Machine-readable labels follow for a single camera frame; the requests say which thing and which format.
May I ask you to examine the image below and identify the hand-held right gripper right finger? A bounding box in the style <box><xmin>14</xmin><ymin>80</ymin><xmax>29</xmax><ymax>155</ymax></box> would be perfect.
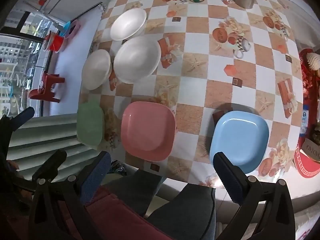
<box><xmin>213</xmin><ymin>151</ymin><xmax>296</xmax><ymax>240</ymax></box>

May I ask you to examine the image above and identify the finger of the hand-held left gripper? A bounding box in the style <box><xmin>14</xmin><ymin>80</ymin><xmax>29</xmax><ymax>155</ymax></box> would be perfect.
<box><xmin>0</xmin><ymin>106</ymin><xmax>35</xmax><ymax>137</ymax></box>
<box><xmin>32</xmin><ymin>150</ymin><xmax>67</xmax><ymax>184</ymax></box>

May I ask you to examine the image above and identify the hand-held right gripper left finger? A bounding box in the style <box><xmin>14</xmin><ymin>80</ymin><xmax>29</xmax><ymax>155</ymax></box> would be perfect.
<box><xmin>27</xmin><ymin>151</ymin><xmax>112</xmax><ymax>240</ymax></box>

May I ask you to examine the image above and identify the blue chair seat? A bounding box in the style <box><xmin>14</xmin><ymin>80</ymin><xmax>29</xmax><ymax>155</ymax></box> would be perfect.
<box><xmin>209</xmin><ymin>110</ymin><xmax>269</xmax><ymax>174</ymax></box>

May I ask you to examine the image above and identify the green plate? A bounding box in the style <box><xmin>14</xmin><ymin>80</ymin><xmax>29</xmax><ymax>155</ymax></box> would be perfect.
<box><xmin>76</xmin><ymin>99</ymin><xmax>105</xmax><ymax>147</ymax></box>

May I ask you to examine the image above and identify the pink plate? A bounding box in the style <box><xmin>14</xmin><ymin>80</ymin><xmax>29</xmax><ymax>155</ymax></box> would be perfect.
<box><xmin>120</xmin><ymin>101</ymin><xmax>176</xmax><ymax>162</ymax></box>

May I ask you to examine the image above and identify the white round plate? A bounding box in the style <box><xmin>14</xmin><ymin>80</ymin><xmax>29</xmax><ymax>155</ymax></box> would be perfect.
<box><xmin>81</xmin><ymin>49</ymin><xmax>112</xmax><ymax>90</ymax></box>

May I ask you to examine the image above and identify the large white bowl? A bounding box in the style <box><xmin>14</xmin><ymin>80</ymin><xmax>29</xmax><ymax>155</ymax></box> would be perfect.
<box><xmin>113</xmin><ymin>36</ymin><xmax>162</xmax><ymax>84</ymax></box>

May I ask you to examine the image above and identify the grey ribbed panel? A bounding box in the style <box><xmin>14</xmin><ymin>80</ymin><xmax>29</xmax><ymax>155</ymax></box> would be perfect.
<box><xmin>6</xmin><ymin>114</ymin><xmax>100</xmax><ymax>180</ymax></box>

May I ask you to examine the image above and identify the red plastic stool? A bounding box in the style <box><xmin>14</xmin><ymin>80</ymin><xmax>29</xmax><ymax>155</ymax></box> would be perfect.
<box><xmin>28</xmin><ymin>72</ymin><xmax>66</xmax><ymax>103</ymax></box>

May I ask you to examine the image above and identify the maroon garment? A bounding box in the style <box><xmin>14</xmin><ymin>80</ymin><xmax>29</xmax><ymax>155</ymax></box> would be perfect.
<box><xmin>57</xmin><ymin>185</ymin><xmax>175</xmax><ymax>240</ymax></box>

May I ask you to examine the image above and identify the white bucket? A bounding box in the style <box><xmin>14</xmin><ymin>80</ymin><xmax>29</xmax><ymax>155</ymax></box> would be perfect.
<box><xmin>41</xmin><ymin>31</ymin><xmax>54</xmax><ymax>51</ymax></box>

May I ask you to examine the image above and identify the red bucket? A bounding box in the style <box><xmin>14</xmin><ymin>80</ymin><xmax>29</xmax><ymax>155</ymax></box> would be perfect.
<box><xmin>49</xmin><ymin>34</ymin><xmax>66</xmax><ymax>53</ymax></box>

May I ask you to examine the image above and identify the brown card box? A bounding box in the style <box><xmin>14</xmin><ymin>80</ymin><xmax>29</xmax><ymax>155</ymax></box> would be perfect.
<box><xmin>299</xmin><ymin>137</ymin><xmax>320</xmax><ymax>164</ymax></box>

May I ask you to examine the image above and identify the small water bottle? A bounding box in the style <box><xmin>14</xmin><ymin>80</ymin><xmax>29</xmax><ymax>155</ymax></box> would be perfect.
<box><xmin>300</xmin><ymin>107</ymin><xmax>312</xmax><ymax>135</ymax></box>

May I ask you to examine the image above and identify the blue basin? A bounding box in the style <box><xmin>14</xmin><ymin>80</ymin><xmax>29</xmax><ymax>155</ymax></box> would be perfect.
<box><xmin>59</xmin><ymin>21</ymin><xmax>72</xmax><ymax>34</ymax></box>

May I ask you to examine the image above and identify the red basket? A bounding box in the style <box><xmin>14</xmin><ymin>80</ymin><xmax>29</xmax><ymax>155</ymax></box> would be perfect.
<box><xmin>299</xmin><ymin>48</ymin><xmax>320</xmax><ymax>100</ymax></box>

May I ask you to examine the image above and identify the checkered printed tablecloth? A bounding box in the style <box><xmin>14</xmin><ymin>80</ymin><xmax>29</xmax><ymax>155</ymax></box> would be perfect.
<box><xmin>79</xmin><ymin>0</ymin><xmax>320</xmax><ymax>220</ymax></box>

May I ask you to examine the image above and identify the white netted fruit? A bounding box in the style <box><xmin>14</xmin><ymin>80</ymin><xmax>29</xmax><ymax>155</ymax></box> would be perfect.
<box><xmin>306</xmin><ymin>52</ymin><xmax>320</xmax><ymax>69</ymax></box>

